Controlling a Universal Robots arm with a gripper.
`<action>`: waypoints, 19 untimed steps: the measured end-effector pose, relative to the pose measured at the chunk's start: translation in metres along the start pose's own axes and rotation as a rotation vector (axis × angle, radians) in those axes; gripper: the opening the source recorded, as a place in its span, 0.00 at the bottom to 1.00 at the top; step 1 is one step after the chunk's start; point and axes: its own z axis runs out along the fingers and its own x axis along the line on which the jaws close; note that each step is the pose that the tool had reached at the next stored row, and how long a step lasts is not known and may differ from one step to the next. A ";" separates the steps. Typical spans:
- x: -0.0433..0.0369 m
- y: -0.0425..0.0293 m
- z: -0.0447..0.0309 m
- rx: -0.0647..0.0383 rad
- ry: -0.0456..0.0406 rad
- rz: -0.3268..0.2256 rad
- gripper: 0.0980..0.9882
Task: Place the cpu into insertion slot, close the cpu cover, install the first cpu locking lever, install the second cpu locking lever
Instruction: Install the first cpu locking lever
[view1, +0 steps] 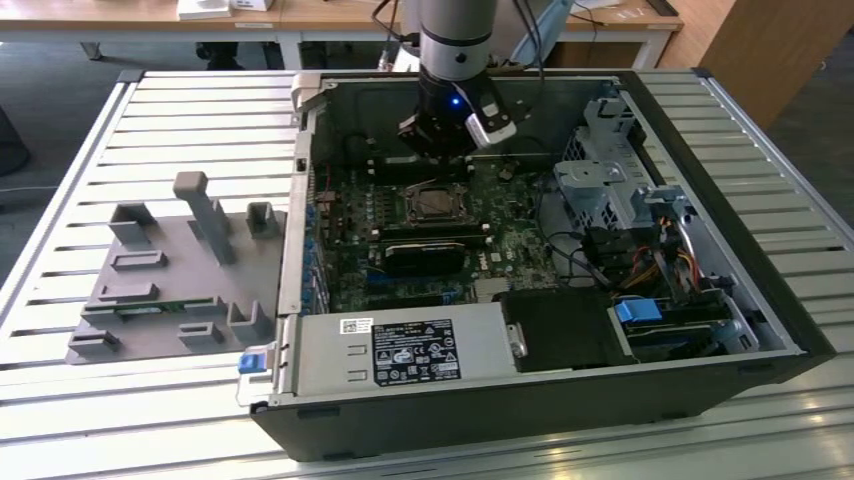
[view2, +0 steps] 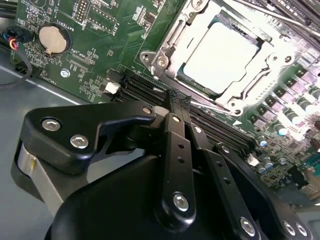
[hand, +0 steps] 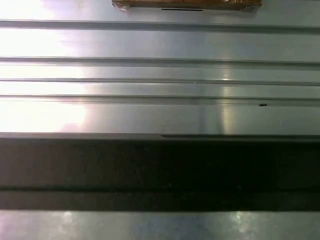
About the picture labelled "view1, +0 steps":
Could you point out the CPU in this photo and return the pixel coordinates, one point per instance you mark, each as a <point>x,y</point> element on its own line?
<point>436,202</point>

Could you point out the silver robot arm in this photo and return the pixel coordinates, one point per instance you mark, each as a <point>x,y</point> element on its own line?
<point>453,45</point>

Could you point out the CPU socket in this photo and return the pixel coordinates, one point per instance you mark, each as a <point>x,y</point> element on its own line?
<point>405,216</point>

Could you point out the black fan shroud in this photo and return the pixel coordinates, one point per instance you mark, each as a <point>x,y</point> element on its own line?
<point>353,150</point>

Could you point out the black RAM stick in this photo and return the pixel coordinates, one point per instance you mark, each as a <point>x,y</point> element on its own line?
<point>433,234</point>

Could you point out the metal drive cage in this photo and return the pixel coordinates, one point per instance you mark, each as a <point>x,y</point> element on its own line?
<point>594,175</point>

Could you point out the green motherboard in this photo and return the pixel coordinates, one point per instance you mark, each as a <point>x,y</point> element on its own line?
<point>520,240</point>

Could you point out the pale blue teach pendant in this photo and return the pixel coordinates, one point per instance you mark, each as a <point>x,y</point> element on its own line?
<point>554,20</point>

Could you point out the black graphics card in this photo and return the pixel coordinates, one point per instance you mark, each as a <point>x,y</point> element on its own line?
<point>427,260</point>

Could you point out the silver chipset heatsink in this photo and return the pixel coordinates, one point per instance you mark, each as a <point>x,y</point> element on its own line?
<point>489,289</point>

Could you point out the black chair base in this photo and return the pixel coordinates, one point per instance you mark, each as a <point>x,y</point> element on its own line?
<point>223,55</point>

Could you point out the small white box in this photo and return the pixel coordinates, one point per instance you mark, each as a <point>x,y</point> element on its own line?
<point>249,5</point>

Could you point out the black desk tray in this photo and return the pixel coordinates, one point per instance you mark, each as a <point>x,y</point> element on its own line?
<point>667,6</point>

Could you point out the large white box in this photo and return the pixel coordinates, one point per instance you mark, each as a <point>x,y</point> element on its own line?
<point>200,12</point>

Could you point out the black drive box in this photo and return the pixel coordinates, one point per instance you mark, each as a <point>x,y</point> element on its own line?
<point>567,330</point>

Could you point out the blue disk carrier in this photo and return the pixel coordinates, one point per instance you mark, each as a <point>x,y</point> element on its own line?
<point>636,312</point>

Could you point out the grey parts rack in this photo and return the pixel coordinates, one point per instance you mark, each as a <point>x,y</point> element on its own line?
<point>173,260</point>

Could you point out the silver power supply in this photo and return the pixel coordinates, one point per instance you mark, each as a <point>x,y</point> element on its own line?
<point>327,360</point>

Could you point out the wooden desk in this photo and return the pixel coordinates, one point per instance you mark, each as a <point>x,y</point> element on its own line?
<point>133,22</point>

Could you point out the wooden cabinet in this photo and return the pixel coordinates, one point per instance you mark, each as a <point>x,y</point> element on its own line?
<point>767,50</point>

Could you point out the green RAM stick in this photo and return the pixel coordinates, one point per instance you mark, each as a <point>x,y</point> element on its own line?
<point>169,305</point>

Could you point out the blue case latch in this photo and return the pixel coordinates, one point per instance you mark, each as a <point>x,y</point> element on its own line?
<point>251,364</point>

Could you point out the black PC case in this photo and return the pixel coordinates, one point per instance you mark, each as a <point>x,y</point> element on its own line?
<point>534,415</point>

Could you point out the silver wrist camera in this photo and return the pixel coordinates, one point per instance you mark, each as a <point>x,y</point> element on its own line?
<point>493,135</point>

